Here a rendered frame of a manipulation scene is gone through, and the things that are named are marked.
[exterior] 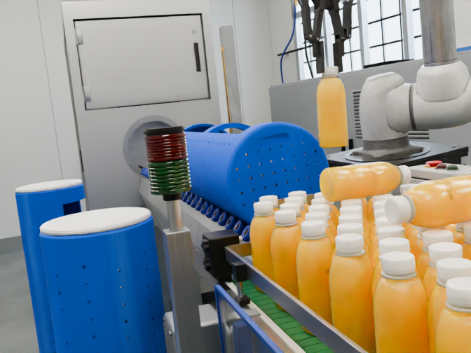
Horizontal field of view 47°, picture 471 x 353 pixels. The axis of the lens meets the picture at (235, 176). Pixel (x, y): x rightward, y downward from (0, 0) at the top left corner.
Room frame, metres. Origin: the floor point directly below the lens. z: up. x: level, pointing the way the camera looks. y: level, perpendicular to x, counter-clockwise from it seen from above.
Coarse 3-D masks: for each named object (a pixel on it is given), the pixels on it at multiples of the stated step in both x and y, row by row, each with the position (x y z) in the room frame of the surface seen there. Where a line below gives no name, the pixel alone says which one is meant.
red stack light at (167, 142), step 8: (152, 136) 0.80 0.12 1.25; (160, 136) 0.79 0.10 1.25; (168, 136) 0.79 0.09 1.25; (176, 136) 0.80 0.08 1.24; (184, 136) 0.82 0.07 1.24; (144, 144) 0.82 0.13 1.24; (152, 144) 0.80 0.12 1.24; (160, 144) 0.79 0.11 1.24; (168, 144) 0.79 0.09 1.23; (176, 144) 0.80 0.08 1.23; (184, 144) 0.81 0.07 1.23; (152, 152) 0.80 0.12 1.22; (160, 152) 0.79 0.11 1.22; (168, 152) 0.79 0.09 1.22; (176, 152) 0.80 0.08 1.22; (184, 152) 0.81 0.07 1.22; (152, 160) 0.80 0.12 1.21; (160, 160) 0.79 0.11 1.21; (168, 160) 0.79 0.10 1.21
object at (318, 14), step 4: (320, 0) 1.23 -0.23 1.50; (324, 0) 1.23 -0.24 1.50; (320, 4) 1.23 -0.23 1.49; (324, 4) 1.23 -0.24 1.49; (316, 8) 1.26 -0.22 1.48; (320, 8) 1.23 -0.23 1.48; (324, 8) 1.23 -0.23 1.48; (316, 12) 1.25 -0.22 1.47; (320, 12) 1.24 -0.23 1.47; (316, 16) 1.24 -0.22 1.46; (320, 16) 1.23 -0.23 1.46; (316, 20) 1.24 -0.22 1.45; (320, 20) 1.23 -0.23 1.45; (316, 24) 1.23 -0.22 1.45; (320, 24) 1.23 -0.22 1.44; (316, 28) 1.23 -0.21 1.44; (320, 28) 1.23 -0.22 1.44; (316, 32) 1.23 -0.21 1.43; (320, 32) 1.23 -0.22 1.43; (316, 36) 1.23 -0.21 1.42; (316, 40) 1.23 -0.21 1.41
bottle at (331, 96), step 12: (324, 84) 1.22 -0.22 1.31; (336, 84) 1.21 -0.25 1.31; (324, 96) 1.21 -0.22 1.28; (336, 96) 1.21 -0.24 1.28; (324, 108) 1.21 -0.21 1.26; (336, 108) 1.21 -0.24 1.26; (324, 120) 1.21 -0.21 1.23; (336, 120) 1.20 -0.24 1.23; (324, 132) 1.21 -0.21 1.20; (336, 132) 1.20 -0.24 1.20; (324, 144) 1.21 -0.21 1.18; (336, 144) 1.20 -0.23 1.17
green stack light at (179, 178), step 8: (176, 160) 0.80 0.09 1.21; (184, 160) 0.81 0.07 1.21; (152, 168) 0.80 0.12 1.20; (160, 168) 0.79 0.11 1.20; (168, 168) 0.79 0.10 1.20; (176, 168) 0.80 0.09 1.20; (184, 168) 0.81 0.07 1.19; (152, 176) 0.80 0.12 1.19; (160, 176) 0.79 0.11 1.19; (168, 176) 0.79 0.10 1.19; (176, 176) 0.80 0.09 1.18; (184, 176) 0.80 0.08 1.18; (152, 184) 0.80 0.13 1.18; (160, 184) 0.80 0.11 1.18; (168, 184) 0.79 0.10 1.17; (176, 184) 0.80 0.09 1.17; (184, 184) 0.80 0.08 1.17; (152, 192) 0.81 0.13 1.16; (160, 192) 0.80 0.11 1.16; (168, 192) 0.79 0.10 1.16; (176, 192) 0.79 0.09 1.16
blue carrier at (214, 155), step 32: (192, 128) 2.19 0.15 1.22; (224, 128) 1.75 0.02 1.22; (256, 128) 1.36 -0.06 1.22; (288, 128) 1.37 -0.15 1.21; (192, 160) 1.71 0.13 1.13; (224, 160) 1.37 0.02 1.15; (256, 160) 1.35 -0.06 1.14; (288, 160) 1.37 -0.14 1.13; (320, 160) 1.40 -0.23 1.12; (192, 192) 1.91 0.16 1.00; (224, 192) 1.36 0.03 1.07; (256, 192) 1.35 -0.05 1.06; (288, 192) 1.37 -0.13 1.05
